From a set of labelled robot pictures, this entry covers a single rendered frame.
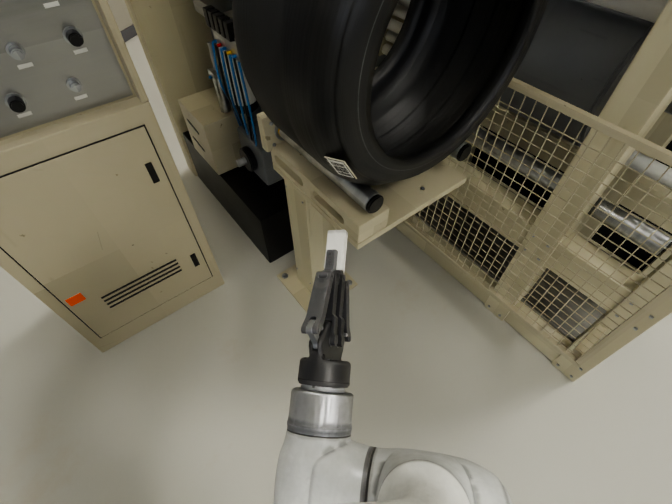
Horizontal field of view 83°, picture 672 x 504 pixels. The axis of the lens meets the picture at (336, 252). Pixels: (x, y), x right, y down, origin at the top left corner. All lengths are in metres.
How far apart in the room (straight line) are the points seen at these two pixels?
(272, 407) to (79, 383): 0.76
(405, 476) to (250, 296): 1.36
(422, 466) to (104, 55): 1.12
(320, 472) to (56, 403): 1.42
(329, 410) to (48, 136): 0.96
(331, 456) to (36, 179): 1.02
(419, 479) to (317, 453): 0.13
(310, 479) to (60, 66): 1.05
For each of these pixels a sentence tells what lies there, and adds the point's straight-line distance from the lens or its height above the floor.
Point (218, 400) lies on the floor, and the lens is 1.58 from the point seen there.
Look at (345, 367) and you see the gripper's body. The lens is 0.55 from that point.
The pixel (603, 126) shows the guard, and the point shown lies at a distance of 1.01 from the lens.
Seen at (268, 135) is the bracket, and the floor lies 0.90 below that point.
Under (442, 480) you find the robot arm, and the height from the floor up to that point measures 0.98.
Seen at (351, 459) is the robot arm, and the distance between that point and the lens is 0.54.
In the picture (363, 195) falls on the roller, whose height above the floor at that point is 0.92.
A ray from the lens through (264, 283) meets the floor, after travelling 1.77.
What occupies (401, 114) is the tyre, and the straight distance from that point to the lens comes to 1.01.
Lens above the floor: 1.45
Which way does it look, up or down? 52 degrees down
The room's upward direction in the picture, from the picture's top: straight up
